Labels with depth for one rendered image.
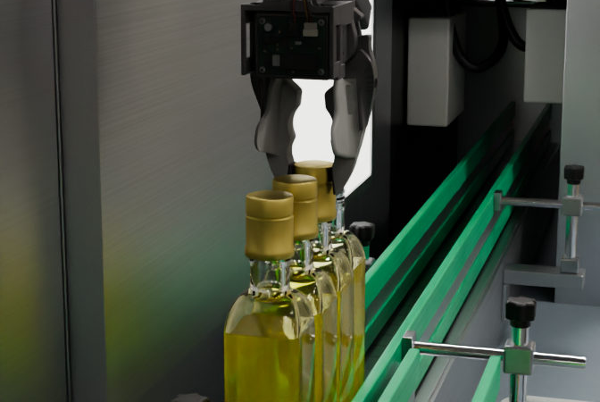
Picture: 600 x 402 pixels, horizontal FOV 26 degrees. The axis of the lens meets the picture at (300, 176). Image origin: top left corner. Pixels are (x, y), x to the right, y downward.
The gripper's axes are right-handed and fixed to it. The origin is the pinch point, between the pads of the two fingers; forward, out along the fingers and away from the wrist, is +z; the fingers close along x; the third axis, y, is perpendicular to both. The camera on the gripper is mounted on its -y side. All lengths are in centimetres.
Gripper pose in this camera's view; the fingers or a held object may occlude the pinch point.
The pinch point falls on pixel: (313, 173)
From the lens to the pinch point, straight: 102.8
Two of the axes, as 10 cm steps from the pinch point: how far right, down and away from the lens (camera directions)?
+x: 9.6, 0.6, -2.8
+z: 0.0, 9.8, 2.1
